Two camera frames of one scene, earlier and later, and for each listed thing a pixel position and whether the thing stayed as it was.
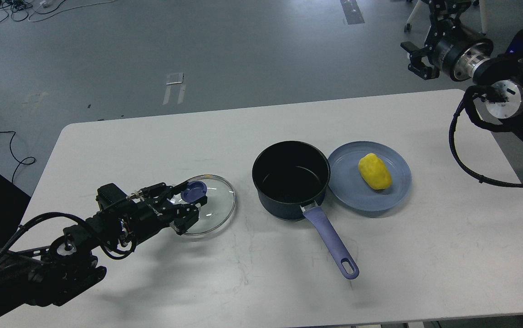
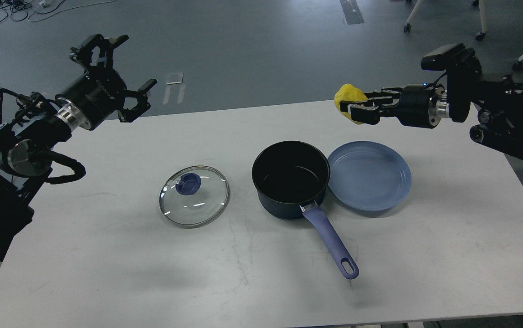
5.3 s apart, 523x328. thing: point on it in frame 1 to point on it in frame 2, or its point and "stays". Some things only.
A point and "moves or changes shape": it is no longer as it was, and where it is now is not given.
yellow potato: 374,171 to 348,92
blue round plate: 346,185 stays
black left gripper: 147,216 to 100,92
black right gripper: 458,49 to 421,106
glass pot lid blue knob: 195,189 moves or changes shape
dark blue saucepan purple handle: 291,176 stays
